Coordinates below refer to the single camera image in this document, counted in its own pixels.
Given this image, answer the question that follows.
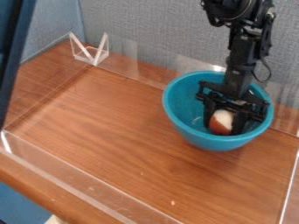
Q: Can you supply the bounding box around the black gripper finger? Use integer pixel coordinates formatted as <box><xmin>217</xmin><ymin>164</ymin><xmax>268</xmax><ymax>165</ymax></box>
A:
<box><xmin>230</xmin><ymin>112</ymin><xmax>248</xmax><ymax>135</ymax></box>
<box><xmin>202</xmin><ymin>100</ymin><xmax>216</xmax><ymax>128</ymax></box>

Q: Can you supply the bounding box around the brown and white toy mushroom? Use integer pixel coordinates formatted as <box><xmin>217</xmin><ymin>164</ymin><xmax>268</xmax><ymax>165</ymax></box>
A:
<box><xmin>209</xmin><ymin>109</ymin><xmax>233</xmax><ymax>136</ymax></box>

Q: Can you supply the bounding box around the black cable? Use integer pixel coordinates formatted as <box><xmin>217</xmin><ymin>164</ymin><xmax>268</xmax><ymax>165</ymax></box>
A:
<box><xmin>249</xmin><ymin>56</ymin><xmax>273</xmax><ymax>84</ymax></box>

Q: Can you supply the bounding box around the clear acrylic front barrier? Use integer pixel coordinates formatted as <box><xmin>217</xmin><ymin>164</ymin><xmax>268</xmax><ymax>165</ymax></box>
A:
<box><xmin>0</xmin><ymin>130</ymin><xmax>182</xmax><ymax>224</ymax></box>

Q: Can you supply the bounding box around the clear acrylic corner bracket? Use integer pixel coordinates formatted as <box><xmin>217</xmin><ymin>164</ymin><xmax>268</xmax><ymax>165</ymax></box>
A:
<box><xmin>69</xmin><ymin>32</ymin><xmax>109</xmax><ymax>67</ymax></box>

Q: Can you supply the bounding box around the clear acrylic barrier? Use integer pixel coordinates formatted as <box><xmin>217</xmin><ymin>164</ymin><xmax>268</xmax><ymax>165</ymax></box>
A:
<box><xmin>98</xmin><ymin>35</ymin><xmax>299</xmax><ymax>137</ymax></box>
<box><xmin>0</xmin><ymin>130</ymin><xmax>182</xmax><ymax>224</ymax></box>

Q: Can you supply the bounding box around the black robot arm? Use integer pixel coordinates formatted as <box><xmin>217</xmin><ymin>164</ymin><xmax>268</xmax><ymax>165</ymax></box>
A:
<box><xmin>196</xmin><ymin>0</ymin><xmax>276</xmax><ymax>136</ymax></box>

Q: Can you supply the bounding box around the clear acrylic back barrier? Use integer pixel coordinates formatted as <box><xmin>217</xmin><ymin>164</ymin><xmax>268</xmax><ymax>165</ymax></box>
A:
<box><xmin>98</xmin><ymin>35</ymin><xmax>299</xmax><ymax>137</ymax></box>

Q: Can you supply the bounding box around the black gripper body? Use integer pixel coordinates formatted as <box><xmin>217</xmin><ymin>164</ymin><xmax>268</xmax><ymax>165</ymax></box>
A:
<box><xmin>196</xmin><ymin>66</ymin><xmax>269</xmax><ymax>123</ymax></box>

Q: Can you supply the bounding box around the blue plastic bowl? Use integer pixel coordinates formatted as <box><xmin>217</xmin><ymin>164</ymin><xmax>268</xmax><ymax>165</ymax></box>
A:
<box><xmin>162</xmin><ymin>70</ymin><xmax>274</xmax><ymax>151</ymax></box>

